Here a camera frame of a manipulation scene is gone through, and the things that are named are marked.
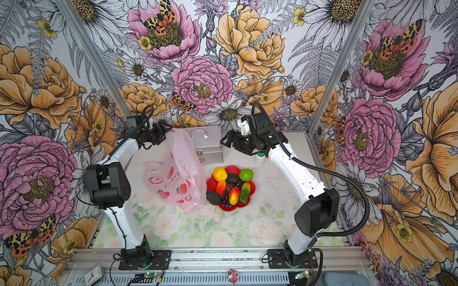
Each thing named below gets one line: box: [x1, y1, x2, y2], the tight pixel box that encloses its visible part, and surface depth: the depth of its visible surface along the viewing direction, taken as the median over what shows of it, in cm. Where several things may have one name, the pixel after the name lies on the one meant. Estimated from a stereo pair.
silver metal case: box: [183, 125, 224, 166], surface depth 99 cm
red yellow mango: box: [229, 187, 241, 206], surface depth 85 cm
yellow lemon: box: [212, 167, 228, 182], surface depth 94 cm
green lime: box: [239, 168, 254, 182], surface depth 93 cm
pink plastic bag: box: [143, 128, 208, 213], surface depth 87 cm
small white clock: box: [83, 263, 105, 286], surface depth 71 cm
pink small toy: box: [227, 268, 240, 286], surface depth 69 cm
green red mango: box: [239, 182, 252, 205], surface depth 88 cm
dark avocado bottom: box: [206, 190, 223, 206], surface depth 85 cm
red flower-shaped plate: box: [206, 165, 256, 212], surface depth 91 cm
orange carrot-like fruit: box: [215, 180, 227, 197], surface depth 94 cm
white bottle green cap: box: [254, 152, 266, 168], surface depth 106 cm
